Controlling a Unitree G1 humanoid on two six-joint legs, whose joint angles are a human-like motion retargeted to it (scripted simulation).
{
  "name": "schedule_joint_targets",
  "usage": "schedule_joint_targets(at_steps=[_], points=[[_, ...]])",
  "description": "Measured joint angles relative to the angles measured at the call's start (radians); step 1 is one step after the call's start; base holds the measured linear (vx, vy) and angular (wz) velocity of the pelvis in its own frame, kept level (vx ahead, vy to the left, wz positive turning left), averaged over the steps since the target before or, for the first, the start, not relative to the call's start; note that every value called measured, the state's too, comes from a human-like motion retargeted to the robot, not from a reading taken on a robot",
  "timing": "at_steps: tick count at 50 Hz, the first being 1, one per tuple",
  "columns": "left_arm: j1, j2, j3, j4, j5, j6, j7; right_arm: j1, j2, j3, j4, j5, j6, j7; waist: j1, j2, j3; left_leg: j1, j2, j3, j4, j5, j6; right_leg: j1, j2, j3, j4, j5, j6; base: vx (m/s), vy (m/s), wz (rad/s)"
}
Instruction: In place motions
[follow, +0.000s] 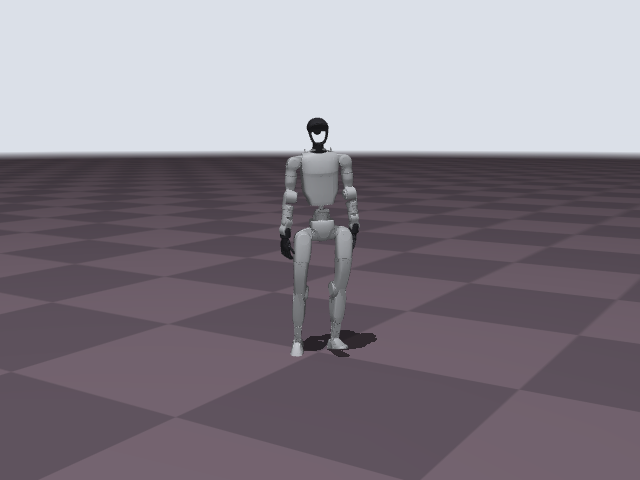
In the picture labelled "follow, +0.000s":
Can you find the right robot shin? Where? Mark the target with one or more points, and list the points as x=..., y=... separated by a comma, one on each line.
x=298, y=314

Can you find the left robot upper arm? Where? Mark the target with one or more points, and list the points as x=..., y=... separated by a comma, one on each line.
x=345, y=163

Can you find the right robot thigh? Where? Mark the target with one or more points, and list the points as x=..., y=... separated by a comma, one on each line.
x=301, y=259

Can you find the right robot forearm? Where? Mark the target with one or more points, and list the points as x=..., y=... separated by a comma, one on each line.
x=287, y=211

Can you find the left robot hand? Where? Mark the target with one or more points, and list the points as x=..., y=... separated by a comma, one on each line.
x=354, y=231

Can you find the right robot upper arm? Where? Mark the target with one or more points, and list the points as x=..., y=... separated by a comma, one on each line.
x=292, y=164

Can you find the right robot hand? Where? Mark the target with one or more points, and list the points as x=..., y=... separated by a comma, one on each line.
x=285, y=244

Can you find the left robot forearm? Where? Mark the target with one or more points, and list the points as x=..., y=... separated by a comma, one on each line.
x=353, y=214

